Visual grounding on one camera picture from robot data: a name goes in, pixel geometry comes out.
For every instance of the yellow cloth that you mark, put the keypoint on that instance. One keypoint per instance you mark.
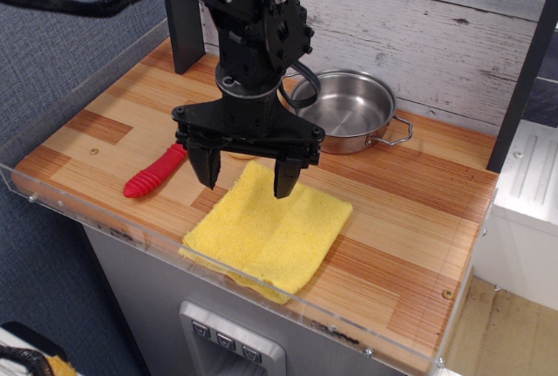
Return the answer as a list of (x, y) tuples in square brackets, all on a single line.
[(272, 246)]

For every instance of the black yellow object bottom left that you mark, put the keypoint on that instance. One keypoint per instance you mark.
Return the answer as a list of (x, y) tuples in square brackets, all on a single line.
[(27, 352)]

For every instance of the dark grey right post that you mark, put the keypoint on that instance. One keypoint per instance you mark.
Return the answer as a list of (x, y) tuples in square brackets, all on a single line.
[(517, 105)]

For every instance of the clear acrylic table guard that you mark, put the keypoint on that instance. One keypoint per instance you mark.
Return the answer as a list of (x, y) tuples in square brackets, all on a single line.
[(393, 280)]

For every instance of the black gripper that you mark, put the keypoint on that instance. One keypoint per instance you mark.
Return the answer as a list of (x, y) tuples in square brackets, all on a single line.
[(260, 127)]

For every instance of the red handled metal spoon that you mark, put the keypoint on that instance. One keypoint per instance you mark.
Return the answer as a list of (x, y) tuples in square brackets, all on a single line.
[(153, 176)]

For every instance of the grey cabinet with button panel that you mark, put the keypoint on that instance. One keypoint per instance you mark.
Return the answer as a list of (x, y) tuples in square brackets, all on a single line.
[(187, 320)]

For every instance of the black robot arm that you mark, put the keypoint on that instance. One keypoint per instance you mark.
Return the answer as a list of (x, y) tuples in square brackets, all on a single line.
[(259, 40)]

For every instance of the stainless steel pot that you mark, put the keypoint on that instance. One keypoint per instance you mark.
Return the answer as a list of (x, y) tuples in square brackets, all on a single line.
[(355, 109)]

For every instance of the white ridged side unit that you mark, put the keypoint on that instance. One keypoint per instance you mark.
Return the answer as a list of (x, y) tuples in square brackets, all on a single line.
[(517, 249)]

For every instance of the toy bread loaf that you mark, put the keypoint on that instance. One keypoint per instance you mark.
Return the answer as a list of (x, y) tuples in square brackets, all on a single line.
[(241, 157)]

